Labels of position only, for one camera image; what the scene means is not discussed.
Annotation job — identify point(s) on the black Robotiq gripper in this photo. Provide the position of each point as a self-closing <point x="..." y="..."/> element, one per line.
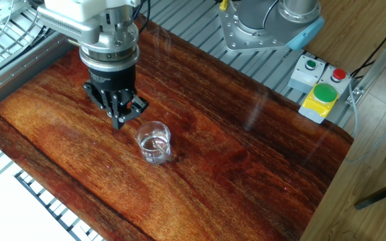
<point x="112" y="78"/>

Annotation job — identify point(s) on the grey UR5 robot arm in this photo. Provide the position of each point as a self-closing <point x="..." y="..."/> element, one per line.
<point x="112" y="50"/>

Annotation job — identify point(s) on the clear glass beaker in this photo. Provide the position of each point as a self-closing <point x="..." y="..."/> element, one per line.
<point x="152" y="150"/>

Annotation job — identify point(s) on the wood grain table mat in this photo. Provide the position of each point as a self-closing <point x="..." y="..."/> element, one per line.
<point x="213" y="167"/>

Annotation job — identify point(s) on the yellow plastic clip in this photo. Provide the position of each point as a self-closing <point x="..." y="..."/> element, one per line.
<point x="223" y="4"/>

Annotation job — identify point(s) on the grey box small green button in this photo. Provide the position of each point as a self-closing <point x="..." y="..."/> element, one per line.
<point x="302" y="77"/>

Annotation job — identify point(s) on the yellow box big green button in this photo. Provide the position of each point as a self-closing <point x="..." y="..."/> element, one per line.
<point x="325" y="92"/>

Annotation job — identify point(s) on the grey box red button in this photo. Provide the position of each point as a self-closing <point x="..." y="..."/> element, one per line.
<point x="338" y="74"/>

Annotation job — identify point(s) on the black chair base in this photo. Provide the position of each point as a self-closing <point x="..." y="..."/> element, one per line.
<point x="380" y="194"/>

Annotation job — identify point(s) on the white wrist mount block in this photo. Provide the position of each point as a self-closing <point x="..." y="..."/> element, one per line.
<point x="65" y="10"/>

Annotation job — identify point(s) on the grey aluminium rail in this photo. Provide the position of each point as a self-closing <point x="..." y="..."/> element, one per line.
<point x="5" y="83"/>

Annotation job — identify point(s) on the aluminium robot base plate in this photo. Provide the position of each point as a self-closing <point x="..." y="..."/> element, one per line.
<point x="233" y="33"/>

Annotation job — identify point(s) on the aluminium frame beam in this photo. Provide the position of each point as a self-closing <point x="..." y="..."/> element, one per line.
<point x="380" y="63"/>

